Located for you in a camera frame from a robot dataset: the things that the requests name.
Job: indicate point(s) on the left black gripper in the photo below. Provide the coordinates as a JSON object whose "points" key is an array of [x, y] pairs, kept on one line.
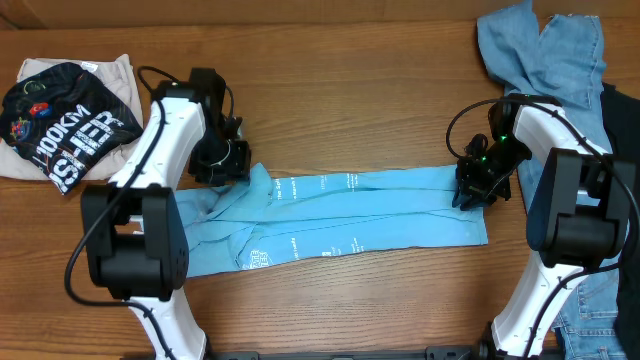
{"points": [[238, 168]]}

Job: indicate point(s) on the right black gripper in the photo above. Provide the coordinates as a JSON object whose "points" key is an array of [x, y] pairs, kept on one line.
{"points": [[472, 189]]}

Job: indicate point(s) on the light blue t-shirt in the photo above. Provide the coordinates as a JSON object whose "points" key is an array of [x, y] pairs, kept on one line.
{"points": [[271, 221]]}

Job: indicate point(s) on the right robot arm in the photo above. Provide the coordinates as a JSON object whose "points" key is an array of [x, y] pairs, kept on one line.
{"points": [[582, 213]]}

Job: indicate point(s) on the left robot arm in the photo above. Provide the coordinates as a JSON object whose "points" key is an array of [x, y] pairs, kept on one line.
{"points": [[134, 252]]}

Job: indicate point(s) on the beige folded garment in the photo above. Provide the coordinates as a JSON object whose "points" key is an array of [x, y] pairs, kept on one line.
{"points": [[119, 78]]}

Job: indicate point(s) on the blue denim jeans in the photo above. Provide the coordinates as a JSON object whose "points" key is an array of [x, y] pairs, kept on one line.
{"points": [[564, 60]]}

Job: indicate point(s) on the black printed t-shirt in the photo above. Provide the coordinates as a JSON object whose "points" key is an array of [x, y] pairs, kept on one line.
{"points": [[64, 120]]}

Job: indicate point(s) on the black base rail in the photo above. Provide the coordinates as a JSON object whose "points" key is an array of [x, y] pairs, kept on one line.
{"points": [[429, 353]]}

